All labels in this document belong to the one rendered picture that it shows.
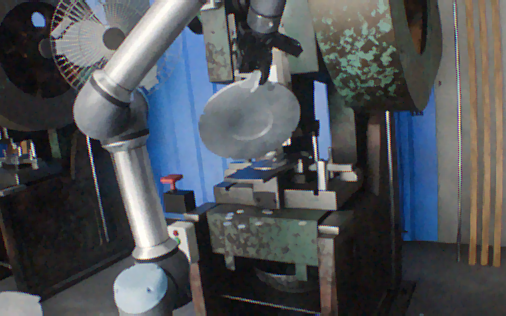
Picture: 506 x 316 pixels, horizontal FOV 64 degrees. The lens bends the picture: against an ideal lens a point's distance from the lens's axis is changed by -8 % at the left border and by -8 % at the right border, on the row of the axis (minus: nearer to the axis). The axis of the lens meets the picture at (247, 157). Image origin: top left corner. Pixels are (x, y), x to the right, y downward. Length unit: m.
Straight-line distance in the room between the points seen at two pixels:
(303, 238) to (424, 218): 1.43
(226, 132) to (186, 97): 1.90
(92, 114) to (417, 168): 2.00
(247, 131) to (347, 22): 0.44
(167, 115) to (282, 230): 2.06
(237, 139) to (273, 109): 0.14
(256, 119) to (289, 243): 0.39
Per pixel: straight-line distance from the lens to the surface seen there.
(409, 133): 2.51
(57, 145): 2.74
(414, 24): 1.61
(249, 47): 1.02
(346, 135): 1.61
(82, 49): 2.04
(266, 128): 1.25
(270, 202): 1.38
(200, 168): 3.17
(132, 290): 0.95
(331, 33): 1.02
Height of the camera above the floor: 1.08
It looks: 11 degrees down
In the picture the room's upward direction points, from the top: 7 degrees counter-clockwise
